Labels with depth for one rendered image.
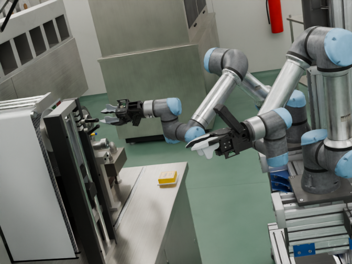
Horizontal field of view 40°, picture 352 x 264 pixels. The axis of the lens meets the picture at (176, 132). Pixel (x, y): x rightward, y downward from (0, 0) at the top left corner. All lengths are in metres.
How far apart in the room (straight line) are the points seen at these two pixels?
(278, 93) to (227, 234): 1.68
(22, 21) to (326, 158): 1.41
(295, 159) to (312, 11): 0.78
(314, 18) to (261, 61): 4.34
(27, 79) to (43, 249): 0.80
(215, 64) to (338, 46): 0.68
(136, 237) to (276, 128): 0.61
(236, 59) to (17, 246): 1.13
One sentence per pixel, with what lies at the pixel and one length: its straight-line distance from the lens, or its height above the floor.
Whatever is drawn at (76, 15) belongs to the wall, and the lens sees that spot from 6.68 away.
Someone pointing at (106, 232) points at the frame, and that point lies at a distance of 1.70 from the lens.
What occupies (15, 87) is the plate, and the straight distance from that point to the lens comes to 2.16.
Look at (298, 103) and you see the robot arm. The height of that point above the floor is 1.01.
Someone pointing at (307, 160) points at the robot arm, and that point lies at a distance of 1.96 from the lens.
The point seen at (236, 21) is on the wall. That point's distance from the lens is 6.26.
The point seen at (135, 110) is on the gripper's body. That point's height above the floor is 1.20.
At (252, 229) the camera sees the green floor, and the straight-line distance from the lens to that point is 3.30.
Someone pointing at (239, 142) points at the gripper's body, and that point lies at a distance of 1.59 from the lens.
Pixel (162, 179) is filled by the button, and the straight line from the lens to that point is 2.06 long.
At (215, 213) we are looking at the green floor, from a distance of 3.52.
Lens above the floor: 1.84
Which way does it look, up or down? 21 degrees down
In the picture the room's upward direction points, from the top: 12 degrees counter-clockwise
